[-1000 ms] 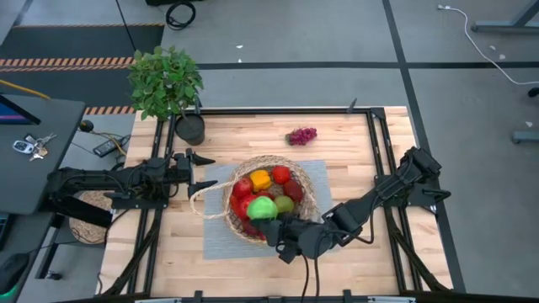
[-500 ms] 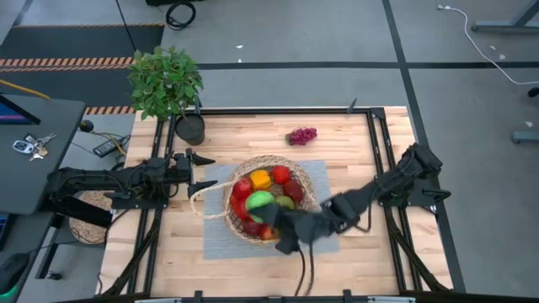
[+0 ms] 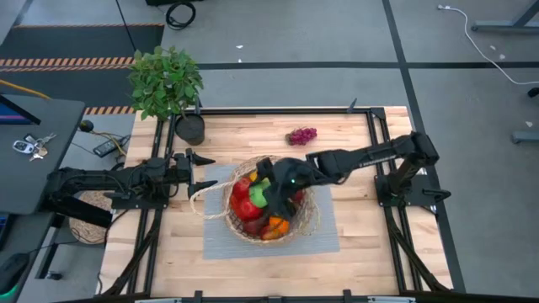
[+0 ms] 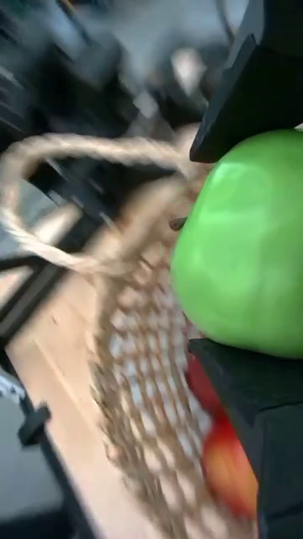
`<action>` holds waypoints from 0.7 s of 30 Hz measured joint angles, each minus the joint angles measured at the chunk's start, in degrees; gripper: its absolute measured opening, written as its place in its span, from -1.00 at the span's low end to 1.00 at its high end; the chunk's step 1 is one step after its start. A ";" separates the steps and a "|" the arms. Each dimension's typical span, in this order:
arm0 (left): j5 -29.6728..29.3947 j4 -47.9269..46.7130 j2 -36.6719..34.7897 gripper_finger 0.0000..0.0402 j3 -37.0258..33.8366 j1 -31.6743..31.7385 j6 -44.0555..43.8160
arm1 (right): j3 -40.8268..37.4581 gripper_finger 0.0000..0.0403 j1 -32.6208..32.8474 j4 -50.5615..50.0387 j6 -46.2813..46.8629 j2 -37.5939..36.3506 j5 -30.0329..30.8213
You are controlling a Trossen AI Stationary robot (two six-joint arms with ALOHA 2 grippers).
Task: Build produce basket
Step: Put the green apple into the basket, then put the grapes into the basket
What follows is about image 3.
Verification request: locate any key bunch with fob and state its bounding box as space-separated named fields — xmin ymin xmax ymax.
xmin=12 ymin=132 xmax=58 ymax=162

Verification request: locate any black power adapter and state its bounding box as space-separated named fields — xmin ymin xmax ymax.
xmin=93 ymin=135 xmax=131 ymax=158

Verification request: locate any orange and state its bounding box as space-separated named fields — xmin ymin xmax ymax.
xmin=268 ymin=215 xmax=291 ymax=237

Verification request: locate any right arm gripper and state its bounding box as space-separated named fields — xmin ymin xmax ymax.
xmin=255 ymin=157 xmax=317 ymax=220

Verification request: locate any thin black cable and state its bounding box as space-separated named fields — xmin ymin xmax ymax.
xmin=114 ymin=0 xmax=138 ymax=54

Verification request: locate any grey woven placemat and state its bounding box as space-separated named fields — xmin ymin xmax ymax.
xmin=202 ymin=159 xmax=341 ymax=261

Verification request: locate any black aluminium table frame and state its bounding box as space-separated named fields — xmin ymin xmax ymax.
xmin=96 ymin=106 xmax=456 ymax=303

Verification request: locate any computer monitor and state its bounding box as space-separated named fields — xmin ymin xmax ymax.
xmin=0 ymin=94 xmax=42 ymax=126

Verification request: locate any long red pepper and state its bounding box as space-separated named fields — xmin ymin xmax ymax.
xmin=259 ymin=226 xmax=281 ymax=242

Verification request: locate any black hazard-striped floor mat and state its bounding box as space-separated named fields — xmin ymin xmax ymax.
xmin=0 ymin=23 xmax=166 ymax=116

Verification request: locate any black computer mouse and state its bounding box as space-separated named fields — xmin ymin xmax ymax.
xmin=0 ymin=252 xmax=30 ymax=295

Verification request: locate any potted green plant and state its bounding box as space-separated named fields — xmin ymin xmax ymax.
xmin=126 ymin=45 xmax=206 ymax=146

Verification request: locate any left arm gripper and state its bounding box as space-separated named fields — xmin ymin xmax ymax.
xmin=171 ymin=146 xmax=219 ymax=200

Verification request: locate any grey metal table base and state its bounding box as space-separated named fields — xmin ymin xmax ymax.
xmin=471 ymin=0 xmax=539 ymax=35

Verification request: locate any green apple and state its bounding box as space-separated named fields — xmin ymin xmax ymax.
xmin=248 ymin=178 xmax=272 ymax=209

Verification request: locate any yellow cable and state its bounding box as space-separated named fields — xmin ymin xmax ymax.
xmin=0 ymin=78 xmax=52 ymax=101

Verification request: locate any purple grape bunch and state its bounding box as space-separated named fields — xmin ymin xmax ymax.
xmin=285 ymin=127 xmax=318 ymax=146

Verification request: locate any white cable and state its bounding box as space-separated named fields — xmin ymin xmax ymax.
xmin=437 ymin=3 xmax=539 ymax=86

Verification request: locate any coiled black cable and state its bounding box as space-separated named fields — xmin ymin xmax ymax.
xmin=165 ymin=1 xmax=197 ymax=31

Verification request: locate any round woven mat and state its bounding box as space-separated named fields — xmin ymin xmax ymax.
xmin=68 ymin=189 xmax=117 ymax=245

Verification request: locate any woven wicker basket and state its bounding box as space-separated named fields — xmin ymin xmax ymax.
xmin=189 ymin=155 xmax=322 ymax=246

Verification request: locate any dark grey desk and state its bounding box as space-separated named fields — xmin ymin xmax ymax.
xmin=0 ymin=93 xmax=114 ymax=303

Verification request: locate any grey metal furniture foot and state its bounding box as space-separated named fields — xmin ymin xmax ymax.
xmin=511 ymin=130 xmax=539 ymax=145

